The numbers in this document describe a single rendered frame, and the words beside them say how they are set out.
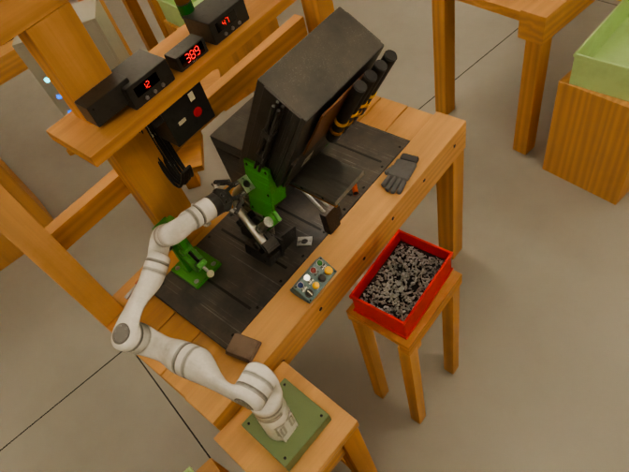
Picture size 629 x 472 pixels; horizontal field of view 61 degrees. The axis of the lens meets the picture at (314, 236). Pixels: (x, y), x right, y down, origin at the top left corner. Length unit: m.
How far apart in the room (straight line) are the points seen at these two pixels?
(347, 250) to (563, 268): 1.38
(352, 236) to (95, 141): 0.91
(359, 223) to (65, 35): 1.10
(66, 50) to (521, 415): 2.19
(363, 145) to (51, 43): 1.21
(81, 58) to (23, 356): 2.21
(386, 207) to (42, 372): 2.20
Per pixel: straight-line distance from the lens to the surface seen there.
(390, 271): 1.86
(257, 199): 1.83
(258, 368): 1.38
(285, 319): 1.80
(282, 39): 2.29
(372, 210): 1.99
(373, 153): 2.20
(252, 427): 1.69
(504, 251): 2.97
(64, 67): 1.65
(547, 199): 3.21
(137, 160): 1.85
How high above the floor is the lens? 2.43
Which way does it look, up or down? 51 degrees down
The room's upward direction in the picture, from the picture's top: 19 degrees counter-clockwise
